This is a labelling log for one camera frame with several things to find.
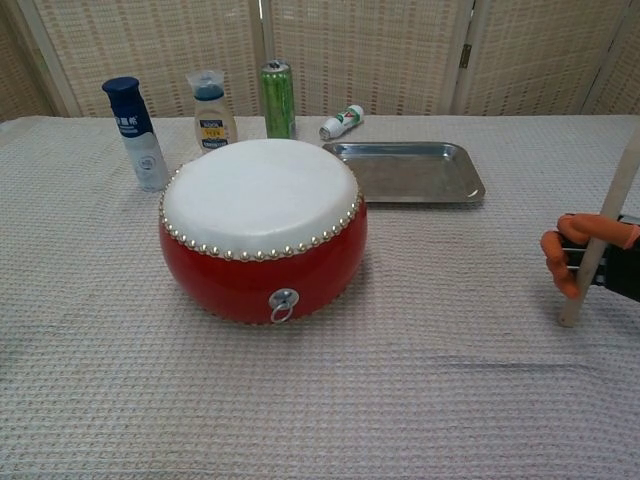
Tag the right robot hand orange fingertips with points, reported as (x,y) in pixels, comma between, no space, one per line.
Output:
(560,265)

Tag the woven folding screen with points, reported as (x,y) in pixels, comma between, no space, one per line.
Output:
(150,55)

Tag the brass screen hinge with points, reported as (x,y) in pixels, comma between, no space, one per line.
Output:
(466,55)

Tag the white bottle dark blue cap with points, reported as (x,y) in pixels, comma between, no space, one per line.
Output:
(137,140)

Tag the rectangular steel tray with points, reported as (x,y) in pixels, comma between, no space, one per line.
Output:
(410,172)

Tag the tall green drink can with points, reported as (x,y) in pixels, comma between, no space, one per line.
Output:
(278,100)

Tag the red drum white skin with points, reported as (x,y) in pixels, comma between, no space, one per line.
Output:
(260,200)

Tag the wooden drumstick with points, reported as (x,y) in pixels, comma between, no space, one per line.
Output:
(617,192)

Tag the beige woven tablecloth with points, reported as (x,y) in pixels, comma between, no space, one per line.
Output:
(350,400)

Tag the small white green bottle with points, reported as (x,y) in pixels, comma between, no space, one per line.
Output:
(342,121)

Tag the beige sauce bottle blue cap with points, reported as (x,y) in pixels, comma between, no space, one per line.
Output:
(214,120)

